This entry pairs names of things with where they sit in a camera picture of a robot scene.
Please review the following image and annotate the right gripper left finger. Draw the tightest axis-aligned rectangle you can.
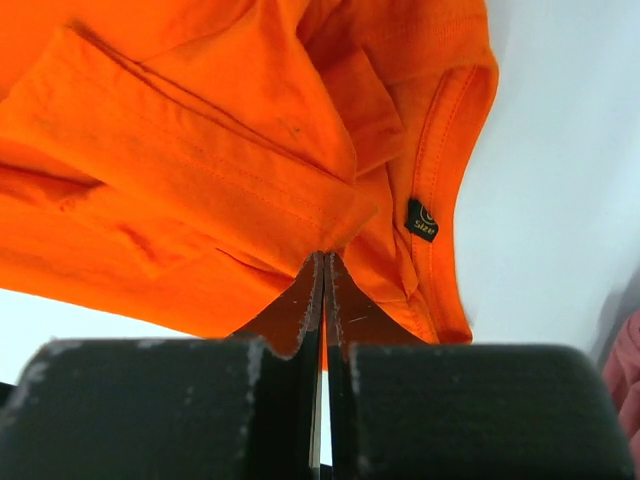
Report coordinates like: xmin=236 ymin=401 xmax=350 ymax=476
xmin=1 ymin=253 xmax=324 ymax=479

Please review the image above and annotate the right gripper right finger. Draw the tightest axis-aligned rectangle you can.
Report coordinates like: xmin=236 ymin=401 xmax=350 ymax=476
xmin=324 ymin=254 xmax=635 ymax=479

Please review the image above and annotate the orange t shirt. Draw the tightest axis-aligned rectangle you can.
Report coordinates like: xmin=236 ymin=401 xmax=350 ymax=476
xmin=1 ymin=1 xmax=499 ymax=343

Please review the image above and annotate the dark pink folded t shirt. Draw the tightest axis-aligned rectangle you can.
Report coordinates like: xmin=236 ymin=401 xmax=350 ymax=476
xmin=603 ymin=311 xmax=639 ymax=449

